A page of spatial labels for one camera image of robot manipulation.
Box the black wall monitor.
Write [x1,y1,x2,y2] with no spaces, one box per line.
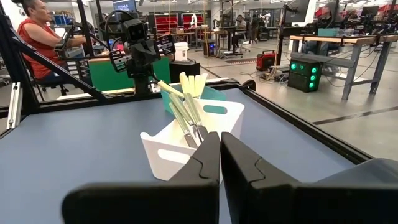
[112,0,137,13]

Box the green-handled table knife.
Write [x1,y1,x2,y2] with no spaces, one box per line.
[169,92,203,144]
[183,92,210,140]

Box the seated person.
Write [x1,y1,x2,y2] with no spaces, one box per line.
[12,0,88,82]

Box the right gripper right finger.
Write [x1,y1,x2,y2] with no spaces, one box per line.
[220,131,398,224]

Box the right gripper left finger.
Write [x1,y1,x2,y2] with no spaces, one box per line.
[62,131,221,224]

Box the white plastic bin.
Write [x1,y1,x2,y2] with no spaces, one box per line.
[139,98,246,182]

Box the black computer with green lights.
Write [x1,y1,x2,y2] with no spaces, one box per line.
[287,58,323,93]

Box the white bucket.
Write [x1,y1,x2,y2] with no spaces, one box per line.
[174,42,190,62]

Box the distant person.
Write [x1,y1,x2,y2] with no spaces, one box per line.
[231,14,248,47]

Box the yellow-handled cutlery piece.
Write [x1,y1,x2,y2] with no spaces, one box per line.
[198,72,209,98]
[157,80,185,99]

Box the black box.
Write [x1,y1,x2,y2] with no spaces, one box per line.
[169,59,201,84]

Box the black standing desk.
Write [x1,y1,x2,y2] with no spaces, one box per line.
[214,25,245,59]

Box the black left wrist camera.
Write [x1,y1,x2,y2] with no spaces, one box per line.
[123,18,149,42]

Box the green panel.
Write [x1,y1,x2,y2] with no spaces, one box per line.
[88,55,172,92]

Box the grey-blue table mat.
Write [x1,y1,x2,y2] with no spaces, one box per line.
[0,88,357,224]

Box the red portable generator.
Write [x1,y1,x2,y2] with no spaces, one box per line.
[255,50,277,72]

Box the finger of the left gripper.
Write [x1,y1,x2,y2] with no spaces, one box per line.
[108,49,133,73]
[156,33,177,57]

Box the silver aluminium extrusion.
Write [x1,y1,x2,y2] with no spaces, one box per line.
[6,82,23,130]

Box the wooden top workbench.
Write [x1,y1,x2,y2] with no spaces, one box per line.
[289,33,398,101]

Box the teal plastic bin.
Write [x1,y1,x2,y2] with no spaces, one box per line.
[160,82,228,115]

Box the red bin shelf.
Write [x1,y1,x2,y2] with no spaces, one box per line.
[181,11,205,30]
[154,12,180,35]

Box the green-handled fork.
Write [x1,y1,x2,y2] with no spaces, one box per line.
[169,101,199,149]

